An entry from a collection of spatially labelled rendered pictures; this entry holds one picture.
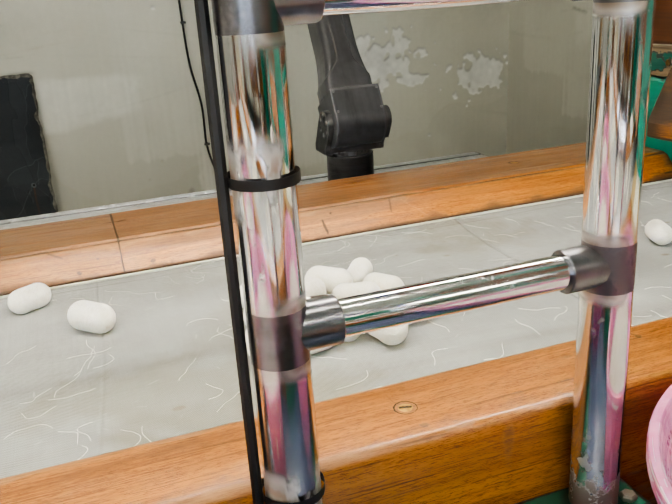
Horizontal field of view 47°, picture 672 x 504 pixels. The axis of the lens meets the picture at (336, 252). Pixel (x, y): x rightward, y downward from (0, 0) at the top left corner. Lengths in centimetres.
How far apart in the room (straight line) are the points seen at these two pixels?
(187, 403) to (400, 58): 239
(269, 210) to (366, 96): 73
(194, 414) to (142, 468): 9
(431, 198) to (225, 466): 45
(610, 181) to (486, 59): 262
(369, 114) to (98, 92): 166
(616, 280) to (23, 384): 35
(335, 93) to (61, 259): 44
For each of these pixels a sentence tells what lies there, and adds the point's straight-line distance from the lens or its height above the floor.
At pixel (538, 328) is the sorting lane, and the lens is 52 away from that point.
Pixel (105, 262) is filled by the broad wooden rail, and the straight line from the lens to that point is 67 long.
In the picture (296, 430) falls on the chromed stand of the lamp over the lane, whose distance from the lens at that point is 30.
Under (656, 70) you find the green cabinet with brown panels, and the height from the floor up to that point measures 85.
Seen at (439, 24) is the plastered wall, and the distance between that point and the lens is 284.
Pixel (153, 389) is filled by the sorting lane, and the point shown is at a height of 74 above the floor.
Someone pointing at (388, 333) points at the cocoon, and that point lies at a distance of 48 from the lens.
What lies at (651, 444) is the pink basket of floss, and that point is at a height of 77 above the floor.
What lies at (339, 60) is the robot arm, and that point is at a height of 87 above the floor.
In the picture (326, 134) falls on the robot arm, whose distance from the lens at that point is 98.
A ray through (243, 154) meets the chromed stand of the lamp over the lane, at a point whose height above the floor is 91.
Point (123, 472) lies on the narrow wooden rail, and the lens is 36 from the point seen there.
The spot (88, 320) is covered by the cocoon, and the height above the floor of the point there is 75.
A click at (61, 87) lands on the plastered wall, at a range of 254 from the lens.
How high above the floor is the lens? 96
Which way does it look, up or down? 20 degrees down
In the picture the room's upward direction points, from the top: 4 degrees counter-clockwise
